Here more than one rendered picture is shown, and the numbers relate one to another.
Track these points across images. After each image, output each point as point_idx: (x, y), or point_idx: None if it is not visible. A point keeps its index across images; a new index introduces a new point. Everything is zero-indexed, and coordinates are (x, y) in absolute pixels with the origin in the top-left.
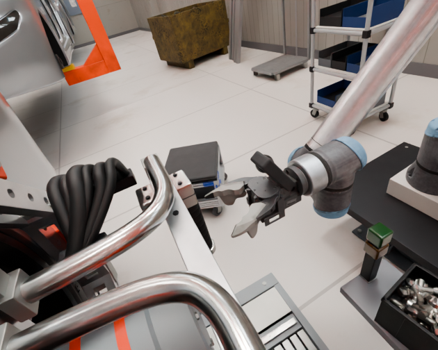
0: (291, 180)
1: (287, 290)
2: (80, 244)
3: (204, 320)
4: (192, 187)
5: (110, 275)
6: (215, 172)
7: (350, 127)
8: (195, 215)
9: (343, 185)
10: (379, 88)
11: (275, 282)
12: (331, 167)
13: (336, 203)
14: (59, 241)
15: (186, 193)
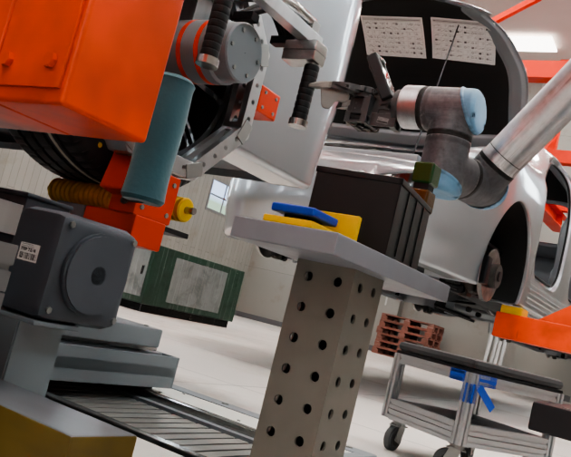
0: (387, 86)
1: None
2: (248, 9)
3: (239, 409)
4: (435, 369)
5: (239, 128)
6: (483, 363)
7: (522, 119)
8: (306, 72)
9: (436, 122)
10: (563, 76)
11: (361, 453)
12: (427, 90)
13: (426, 152)
14: (245, 86)
15: (311, 45)
